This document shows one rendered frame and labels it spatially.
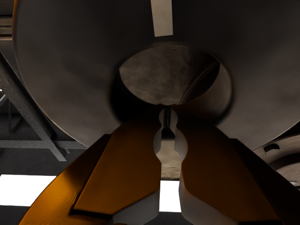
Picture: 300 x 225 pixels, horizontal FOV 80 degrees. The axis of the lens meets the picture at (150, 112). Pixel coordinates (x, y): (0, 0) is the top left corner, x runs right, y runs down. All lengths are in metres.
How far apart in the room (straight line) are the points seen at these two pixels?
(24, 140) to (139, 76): 6.07
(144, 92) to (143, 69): 0.08
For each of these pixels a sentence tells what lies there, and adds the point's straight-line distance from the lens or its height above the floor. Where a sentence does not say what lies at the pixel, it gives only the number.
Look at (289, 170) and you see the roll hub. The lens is 0.45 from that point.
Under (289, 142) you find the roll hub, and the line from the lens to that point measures 0.38.
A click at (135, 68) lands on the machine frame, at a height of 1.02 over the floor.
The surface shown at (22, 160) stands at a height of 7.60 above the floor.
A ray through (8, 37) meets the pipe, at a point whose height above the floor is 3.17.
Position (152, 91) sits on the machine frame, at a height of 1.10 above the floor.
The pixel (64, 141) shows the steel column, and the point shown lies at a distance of 5.83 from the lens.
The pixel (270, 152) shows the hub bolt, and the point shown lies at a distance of 0.37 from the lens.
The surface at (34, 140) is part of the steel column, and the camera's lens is 6.30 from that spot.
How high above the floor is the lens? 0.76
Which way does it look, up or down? 46 degrees up
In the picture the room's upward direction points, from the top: 177 degrees clockwise
